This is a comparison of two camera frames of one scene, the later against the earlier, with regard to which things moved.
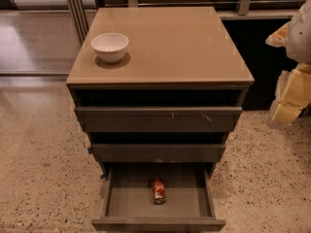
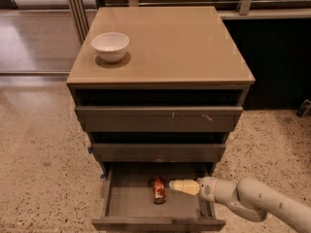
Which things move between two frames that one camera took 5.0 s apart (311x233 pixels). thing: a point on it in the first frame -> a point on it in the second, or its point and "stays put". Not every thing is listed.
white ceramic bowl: (110, 48) stays put
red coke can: (158, 190) stays put
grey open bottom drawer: (127, 204) stays put
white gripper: (300, 36) -> (207, 188)
